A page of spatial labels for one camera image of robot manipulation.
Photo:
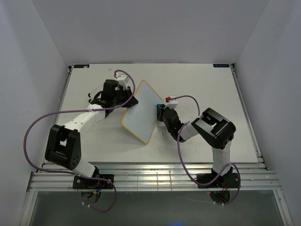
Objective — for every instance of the yellow framed whiteboard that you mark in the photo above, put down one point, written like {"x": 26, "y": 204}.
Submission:
{"x": 141, "y": 119}

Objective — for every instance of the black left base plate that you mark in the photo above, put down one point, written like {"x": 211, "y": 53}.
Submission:
{"x": 82, "y": 183}

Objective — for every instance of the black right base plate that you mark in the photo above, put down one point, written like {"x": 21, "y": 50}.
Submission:
{"x": 225, "y": 181}

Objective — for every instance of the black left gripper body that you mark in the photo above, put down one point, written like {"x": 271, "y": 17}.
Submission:
{"x": 123, "y": 95}

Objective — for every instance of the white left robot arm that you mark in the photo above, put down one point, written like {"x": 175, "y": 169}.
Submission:
{"x": 64, "y": 141}

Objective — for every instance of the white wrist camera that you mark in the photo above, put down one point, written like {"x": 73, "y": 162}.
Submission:
{"x": 171, "y": 102}
{"x": 122, "y": 80}

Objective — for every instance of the aluminium rail frame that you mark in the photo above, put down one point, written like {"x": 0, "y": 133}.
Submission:
{"x": 159, "y": 177}

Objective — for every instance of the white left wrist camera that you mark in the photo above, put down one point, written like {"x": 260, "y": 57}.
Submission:
{"x": 122, "y": 80}

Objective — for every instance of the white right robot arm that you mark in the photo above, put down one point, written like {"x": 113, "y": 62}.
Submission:
{"x": 215, "y": 129}

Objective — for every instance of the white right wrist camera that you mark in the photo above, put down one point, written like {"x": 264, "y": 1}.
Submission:
{"x": 171, "y": 102}

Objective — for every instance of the blue whiteboard eraser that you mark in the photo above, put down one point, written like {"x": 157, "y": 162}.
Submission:
{"x": 160, "y": 107}

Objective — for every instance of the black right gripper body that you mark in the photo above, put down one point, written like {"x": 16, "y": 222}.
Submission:
{"x": 162, "y": 110}

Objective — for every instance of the blue label right corner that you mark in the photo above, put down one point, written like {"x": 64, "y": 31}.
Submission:
{"x": 221, "y": 65}

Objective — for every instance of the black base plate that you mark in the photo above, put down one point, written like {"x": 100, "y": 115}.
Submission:
{"x": 82, "y": 183}
{"x": 225, "y": 181}

